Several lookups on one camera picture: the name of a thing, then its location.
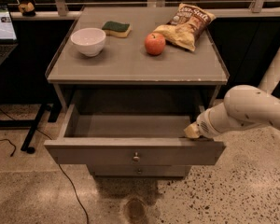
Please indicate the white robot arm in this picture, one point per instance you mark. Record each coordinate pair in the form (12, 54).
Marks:
(243, 107)

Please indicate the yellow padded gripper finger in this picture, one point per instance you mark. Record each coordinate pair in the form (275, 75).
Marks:
(192, 131)

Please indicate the grey bottom drawer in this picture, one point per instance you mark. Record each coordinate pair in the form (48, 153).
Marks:
(140, 170)

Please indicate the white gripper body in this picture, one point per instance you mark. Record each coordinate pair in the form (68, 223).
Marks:
(204, 125)

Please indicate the open laptop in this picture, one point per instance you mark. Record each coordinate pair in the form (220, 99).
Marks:
(8, 38)

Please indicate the grey drawer cabinet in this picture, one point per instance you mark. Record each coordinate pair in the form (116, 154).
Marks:
(124, 79)

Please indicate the grey drawer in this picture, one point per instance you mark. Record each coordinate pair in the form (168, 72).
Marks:
(140, 170)
(116, 139)

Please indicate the black desk leg frame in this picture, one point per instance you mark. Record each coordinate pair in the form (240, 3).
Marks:
(30, 124)

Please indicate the small dark yellow object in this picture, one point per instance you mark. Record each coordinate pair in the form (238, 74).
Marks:
(26, 8)

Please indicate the green yellow sponge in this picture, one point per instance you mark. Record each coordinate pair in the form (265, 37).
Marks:
(117, 29)

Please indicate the white ceramic bowl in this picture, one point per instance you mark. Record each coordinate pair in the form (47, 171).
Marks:
(89, 41)

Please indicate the red apple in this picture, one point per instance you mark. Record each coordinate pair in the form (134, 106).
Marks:
(155, 43)

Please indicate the sea salt chip bag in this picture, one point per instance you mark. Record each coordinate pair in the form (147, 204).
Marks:
(186, 26)

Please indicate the round floor drain cover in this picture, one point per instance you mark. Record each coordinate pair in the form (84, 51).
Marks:
(135, 212)

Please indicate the grey top drawer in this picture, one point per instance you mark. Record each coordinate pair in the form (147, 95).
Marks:
(116, 139)

